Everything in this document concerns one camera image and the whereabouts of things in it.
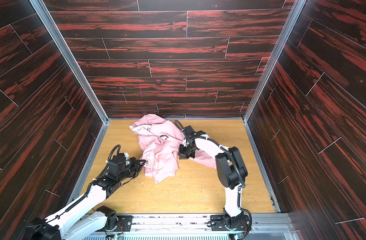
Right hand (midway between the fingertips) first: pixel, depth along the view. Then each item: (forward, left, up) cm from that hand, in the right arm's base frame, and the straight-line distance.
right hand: (182, 156), depth 92 cm
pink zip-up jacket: (+7, +14, +6) cm, 17 cm away
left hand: (-8, +18, +8) cm, 22 cm away
